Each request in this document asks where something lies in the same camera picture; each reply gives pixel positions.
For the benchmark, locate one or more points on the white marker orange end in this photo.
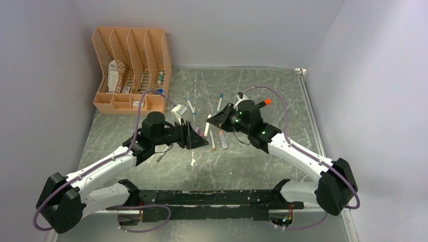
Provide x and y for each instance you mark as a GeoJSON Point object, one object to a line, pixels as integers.
{"type": "Point", "coordinates": [213, 144]}

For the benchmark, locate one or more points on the white packet in organizer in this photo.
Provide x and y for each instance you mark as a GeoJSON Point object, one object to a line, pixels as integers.
{"type": "Point", "coordinates": [113, 76]}

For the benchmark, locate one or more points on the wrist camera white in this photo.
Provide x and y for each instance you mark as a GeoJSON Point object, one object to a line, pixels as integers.
{"type": "Point", "coordinates": [178, 111]}
{"type": "Point", "coordinates": [241, 97]}

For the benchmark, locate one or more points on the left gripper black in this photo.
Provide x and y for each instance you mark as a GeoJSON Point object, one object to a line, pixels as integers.
{"type": "Point", "coordinates": [188, 134]}

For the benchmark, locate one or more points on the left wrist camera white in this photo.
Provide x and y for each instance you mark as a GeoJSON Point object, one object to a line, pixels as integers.
{"type": "Point", "coordinates": [178, 111]}

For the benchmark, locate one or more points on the black base frame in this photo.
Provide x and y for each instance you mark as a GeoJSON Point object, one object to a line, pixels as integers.
{"type": "Point", "coordinates": [214, 204]}

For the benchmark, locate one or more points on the white pen grey cap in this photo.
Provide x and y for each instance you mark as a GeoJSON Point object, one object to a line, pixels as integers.
{"type": "Point", "coordinates": [207, 126]}

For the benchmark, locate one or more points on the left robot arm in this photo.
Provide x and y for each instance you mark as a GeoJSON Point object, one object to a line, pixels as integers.
{"type": "Point", "coordinates": [66, 199]}

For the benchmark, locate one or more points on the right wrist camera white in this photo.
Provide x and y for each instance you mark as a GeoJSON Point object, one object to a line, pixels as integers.
{"type": "Point", "coordinates": [241, 97]}

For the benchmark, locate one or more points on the small box in tray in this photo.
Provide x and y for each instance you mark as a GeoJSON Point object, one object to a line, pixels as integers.
{"type": "Point", "coordinates": [137, 103]}

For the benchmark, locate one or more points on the white pen teal cap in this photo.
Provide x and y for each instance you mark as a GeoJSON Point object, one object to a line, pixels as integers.
{"type": "Point", "coordinates": [219, 103]}

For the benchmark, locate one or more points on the white pen blue cap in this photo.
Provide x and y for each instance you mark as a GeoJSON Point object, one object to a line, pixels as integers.
{"type": "Point", "coordinates": [190, 105]}

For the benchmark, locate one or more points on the orange file organizer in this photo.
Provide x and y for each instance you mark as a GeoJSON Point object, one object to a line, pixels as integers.
{"type": "Point", "coordinates": [140, 53]}

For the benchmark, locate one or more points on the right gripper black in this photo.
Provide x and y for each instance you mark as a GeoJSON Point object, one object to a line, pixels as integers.
{"type": "Point", "coordinates": [219, 119]}

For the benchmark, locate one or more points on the black orange highlighter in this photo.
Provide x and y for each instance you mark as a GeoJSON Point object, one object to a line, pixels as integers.
{"type": "Point", "coordinates": [264, 103]}

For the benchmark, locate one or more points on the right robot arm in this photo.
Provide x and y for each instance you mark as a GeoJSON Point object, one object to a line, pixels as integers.
{"type": "Point", "coordinates": [333, 184]}

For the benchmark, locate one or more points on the green white tube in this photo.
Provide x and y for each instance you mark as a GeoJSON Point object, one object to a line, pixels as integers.
{"type": "Point", "coordinates": [160, 78]}

